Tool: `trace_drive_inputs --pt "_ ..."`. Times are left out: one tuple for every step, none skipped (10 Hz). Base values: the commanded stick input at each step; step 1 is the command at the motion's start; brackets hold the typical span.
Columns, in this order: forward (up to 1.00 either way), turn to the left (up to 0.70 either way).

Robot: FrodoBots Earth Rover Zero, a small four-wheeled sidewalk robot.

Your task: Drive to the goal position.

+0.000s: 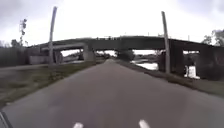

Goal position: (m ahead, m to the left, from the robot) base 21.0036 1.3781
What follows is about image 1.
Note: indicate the concrete bridge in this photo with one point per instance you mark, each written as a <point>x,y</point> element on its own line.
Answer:
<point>133,44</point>

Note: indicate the reddish grey asphalt path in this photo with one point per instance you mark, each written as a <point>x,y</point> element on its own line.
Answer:
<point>116,96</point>

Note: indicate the water channel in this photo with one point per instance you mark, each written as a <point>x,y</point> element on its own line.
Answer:
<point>146,65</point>

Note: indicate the grey pole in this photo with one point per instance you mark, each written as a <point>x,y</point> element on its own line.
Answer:
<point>51,36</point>
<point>166,43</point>

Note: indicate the robot's own part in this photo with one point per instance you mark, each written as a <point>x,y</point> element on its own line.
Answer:
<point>144,124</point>
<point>78,125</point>

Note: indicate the grass verge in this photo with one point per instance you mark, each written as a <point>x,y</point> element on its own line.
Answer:
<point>33,80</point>

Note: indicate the grass bank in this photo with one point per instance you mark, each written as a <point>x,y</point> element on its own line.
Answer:
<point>196,85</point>

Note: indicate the row of dark trees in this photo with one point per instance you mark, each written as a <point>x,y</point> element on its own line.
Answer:
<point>13,55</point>

